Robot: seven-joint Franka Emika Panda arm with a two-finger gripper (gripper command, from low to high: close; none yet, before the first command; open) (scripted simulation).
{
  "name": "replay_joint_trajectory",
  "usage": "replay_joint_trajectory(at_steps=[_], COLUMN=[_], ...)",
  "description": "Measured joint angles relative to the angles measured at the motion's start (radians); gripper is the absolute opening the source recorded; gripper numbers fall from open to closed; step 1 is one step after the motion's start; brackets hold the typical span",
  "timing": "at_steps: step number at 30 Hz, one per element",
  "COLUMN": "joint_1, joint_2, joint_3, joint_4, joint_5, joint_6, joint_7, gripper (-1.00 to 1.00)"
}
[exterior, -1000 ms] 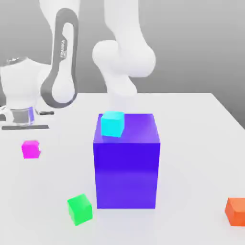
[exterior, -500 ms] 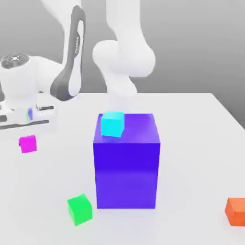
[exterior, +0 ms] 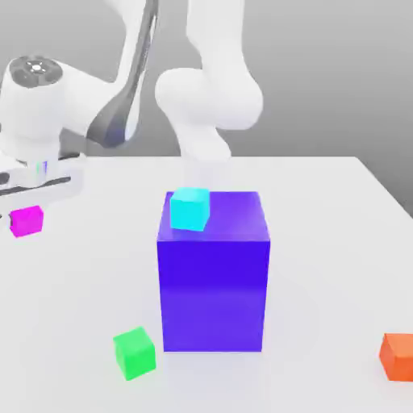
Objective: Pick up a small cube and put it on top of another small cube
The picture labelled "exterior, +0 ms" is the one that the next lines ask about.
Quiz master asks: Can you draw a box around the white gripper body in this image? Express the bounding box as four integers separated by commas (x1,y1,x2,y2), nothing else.
0,153,87,207

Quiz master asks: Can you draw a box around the small magenta cube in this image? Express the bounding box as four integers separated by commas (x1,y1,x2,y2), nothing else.
8,205,45,239

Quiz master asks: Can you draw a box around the small cyan cube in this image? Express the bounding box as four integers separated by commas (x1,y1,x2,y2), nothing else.
169,187,211,233

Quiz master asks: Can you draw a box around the small green cube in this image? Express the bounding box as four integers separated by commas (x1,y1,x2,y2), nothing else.
112,326,157,382

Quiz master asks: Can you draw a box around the small orange cube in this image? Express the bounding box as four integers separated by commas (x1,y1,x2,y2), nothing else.
378,332,413,383

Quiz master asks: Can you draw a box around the large blue box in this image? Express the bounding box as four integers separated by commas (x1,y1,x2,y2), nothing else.
156,190,271,353

